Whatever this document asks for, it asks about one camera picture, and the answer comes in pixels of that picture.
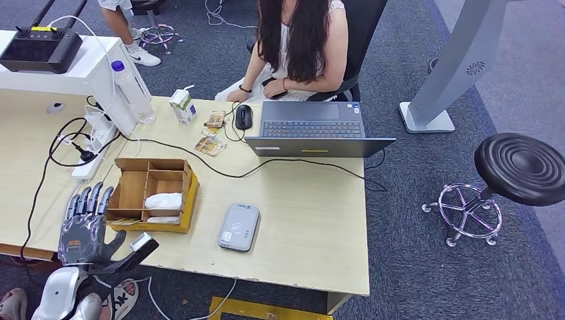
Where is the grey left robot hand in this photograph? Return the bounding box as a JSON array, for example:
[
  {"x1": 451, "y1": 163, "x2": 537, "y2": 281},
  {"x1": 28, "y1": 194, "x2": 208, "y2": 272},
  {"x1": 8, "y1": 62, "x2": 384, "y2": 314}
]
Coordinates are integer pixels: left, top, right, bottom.
[{"x1": 57, "y1": 181, "x2": 127, "y2": 267}]

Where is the person's left hand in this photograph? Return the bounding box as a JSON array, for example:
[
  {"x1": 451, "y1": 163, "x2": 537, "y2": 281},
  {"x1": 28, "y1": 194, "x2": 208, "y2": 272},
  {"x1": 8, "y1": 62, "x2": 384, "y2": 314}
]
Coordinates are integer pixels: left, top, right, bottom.
[{"x1": 263, "y1": 78, "x2": 288, "y2": 99}]

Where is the person's right hand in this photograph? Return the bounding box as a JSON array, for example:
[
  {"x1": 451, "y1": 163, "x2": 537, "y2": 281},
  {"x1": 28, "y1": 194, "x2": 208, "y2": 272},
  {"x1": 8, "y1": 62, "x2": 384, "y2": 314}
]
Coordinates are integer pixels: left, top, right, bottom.
[{"x1": 226, "y1": 87, "x2": 252, "y2": 103}]

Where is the black phone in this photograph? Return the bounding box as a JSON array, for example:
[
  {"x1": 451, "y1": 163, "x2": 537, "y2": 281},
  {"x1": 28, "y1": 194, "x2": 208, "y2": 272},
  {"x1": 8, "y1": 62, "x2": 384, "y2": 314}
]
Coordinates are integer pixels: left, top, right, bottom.
[{"x1": 261, "y1": 77, "x2": 290, "y2": 101}]

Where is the brown picture ID card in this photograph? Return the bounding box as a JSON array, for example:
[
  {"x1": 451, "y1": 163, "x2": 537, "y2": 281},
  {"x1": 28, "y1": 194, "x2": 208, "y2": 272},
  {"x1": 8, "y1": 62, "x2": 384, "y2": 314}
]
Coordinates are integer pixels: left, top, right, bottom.
[{"x1": 206, "y1": 110, "x2": 227, "y2": 130}]

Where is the wooden compartment box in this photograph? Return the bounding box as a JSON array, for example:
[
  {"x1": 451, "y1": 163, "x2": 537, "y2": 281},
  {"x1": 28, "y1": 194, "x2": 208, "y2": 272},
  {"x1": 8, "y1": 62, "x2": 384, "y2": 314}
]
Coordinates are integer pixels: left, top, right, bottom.
[{"x1": 105, "y1": 158, "x2": 201, "y2": 234}]

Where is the picture card with white border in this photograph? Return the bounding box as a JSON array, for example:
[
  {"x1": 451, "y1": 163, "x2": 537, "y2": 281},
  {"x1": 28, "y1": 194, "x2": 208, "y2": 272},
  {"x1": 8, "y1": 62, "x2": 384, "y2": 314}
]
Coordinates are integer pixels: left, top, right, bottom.
[{"x1": 193, "y1": 135, "x2": 228, "y2": 158}]

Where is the person's foot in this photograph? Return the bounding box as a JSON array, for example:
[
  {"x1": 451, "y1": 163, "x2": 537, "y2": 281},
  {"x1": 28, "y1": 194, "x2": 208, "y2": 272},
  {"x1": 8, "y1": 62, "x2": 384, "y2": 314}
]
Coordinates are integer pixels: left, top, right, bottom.
[
  {"x1": 0, "y1": 287, "x2": 28, "y2": 320},
  {"x1": 99, "y1": 282, "x2": 135, "y2": 320}
]

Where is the grey card reader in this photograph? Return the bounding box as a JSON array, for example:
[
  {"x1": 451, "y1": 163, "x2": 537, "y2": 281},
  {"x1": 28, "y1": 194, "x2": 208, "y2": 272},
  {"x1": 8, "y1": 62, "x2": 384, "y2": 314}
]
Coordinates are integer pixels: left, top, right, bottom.
[{"x1": 217, "y1": 202, "x2": 261, "y2": 253}]

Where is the standing person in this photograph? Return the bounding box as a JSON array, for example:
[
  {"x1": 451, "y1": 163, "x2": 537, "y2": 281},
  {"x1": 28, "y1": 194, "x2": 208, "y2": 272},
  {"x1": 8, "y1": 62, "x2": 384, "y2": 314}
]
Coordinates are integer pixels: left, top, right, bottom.
[{"x1": 97, "y1": 0, "x2": 163, "y2": 67}]

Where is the black computer mouse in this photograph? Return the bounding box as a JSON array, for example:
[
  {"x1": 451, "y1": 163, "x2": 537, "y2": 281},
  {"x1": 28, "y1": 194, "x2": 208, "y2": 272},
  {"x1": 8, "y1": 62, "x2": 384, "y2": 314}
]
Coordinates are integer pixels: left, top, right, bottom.
[{"x1": 234, "y1": 104, "x2": 255, "y2": 131}]

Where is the grey open laptop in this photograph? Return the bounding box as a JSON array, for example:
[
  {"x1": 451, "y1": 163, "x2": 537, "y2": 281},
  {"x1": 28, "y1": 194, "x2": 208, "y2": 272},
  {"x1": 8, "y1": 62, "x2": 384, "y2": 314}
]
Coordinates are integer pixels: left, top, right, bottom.
[{"x1": 244, "y1": 100, "x2": 397, "y2": 159}]

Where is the small milk carton with straw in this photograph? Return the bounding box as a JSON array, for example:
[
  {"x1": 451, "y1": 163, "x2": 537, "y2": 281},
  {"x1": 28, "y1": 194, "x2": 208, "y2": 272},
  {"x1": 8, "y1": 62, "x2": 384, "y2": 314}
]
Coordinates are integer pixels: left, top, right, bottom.
[{"x1": 168, "y1": 85, "x2": 198, "y2": 125}]

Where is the white power strip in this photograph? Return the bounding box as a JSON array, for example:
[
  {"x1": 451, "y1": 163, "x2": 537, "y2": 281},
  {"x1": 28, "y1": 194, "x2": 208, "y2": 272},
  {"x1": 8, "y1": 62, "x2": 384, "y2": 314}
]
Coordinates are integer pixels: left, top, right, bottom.
[{"x1": 70, "y1": 105, "x2": 121, "y2": 182}]

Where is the white printed sandal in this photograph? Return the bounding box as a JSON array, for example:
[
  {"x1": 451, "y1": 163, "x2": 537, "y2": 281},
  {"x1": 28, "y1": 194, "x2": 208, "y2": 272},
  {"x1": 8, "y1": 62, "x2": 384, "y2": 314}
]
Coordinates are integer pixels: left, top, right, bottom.
[{"x1": 102, "y1": 279, "x2": 139, "y2": 320}]

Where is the black office chair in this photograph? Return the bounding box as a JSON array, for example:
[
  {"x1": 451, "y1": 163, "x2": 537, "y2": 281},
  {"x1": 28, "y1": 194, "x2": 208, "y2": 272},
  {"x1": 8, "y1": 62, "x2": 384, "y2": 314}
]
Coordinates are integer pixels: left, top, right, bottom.
[{"x1": 246, "y1": 0, "x2": 388, "y2": 103}]

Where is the small black chrome stool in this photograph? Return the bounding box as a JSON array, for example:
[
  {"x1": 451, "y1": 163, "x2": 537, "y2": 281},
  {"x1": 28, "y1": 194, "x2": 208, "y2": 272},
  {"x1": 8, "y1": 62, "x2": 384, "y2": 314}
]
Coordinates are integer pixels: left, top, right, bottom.
[{"x1": 130, "y1": 0, "x2": 184, "y2": 55}]

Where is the clear bottle with blue cap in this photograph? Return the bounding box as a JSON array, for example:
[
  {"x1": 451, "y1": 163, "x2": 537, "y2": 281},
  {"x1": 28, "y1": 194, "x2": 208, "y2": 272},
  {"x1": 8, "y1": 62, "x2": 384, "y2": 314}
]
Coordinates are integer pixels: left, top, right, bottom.
[{"x1": 110, "y1": 60, "x2": 156, "y2": 125}]

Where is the white desk shelf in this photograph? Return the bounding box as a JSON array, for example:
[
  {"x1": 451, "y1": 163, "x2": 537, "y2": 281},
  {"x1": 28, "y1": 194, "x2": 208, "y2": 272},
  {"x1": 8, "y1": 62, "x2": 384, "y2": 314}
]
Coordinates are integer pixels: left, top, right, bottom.
[{"x1": 0, "y1": 29, "x2": 152, "y2": 138}]

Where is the silver kiosk stand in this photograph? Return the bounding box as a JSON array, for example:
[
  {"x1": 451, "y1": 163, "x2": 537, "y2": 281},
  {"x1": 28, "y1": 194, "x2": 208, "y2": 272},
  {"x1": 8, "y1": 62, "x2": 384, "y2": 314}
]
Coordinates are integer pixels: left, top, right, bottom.
[{"x1": 398, "y1": 0, "x2": 544, "y2": 134}]

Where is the black remote controller with antennas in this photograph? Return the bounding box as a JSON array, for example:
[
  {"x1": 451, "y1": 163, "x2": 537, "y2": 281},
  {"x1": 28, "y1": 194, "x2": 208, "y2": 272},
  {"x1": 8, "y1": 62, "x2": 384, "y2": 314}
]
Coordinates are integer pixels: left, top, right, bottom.
[{"x1": 0, "y1": 0, "x2": 88, "y2": 75}]

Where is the large black round stool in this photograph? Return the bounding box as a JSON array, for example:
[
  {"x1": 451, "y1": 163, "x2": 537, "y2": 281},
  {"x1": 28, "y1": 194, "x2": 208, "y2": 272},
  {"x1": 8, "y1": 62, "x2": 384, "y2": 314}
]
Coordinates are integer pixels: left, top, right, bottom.
[{"x1": 421, "y1": 132, "x2": 565, "y2": 248}]

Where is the black mouse cable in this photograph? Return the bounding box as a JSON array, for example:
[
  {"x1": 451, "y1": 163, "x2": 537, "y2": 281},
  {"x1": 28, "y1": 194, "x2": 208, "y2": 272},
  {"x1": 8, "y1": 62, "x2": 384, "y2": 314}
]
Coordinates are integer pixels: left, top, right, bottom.
[{"x1": 221, "y1": 101, "x2": 247, "y2": 143}]

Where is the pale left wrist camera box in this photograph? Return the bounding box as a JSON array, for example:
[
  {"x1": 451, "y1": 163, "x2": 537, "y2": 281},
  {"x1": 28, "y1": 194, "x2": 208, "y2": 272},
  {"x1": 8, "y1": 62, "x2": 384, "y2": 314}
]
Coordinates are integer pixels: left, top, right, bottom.
[{"x1": 86, "y1": 233, "x2": 160, "y2": 275}]

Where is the black laptop power cable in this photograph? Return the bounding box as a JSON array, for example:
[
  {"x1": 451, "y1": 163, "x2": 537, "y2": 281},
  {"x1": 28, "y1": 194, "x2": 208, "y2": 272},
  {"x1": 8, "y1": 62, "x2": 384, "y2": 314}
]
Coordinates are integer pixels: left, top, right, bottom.
[{"x1": 119, "y1": 132, "x2": 388, "y2": 193}]

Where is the white floor cable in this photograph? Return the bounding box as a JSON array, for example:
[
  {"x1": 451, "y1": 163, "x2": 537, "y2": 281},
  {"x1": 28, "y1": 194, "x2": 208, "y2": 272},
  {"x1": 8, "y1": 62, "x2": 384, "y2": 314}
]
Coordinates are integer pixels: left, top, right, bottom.
[{"x1": 203, "y1": 0, "x2": 259, "y2": 29}]

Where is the black plug with cable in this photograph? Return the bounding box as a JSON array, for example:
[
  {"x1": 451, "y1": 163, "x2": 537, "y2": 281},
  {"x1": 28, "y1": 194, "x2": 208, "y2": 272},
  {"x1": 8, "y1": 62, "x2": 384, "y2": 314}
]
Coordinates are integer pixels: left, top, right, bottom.
[{"x1": 17, "y1": 117, "x2": 121, "y2": 266}]

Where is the thin white charging cable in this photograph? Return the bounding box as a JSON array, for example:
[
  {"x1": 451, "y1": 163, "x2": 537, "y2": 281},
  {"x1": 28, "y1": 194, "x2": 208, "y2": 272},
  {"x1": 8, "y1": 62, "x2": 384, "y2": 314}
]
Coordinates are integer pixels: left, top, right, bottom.
[{"x1": 45, "y1": 15, "x2": 117, "y2": 149}]

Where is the white power strip cable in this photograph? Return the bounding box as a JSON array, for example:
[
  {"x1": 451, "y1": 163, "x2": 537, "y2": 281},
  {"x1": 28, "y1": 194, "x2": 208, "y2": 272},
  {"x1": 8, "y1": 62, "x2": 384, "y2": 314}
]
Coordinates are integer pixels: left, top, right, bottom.
[{"x1": 57, "y1": 181, "x2": 237, "y2": 320}]

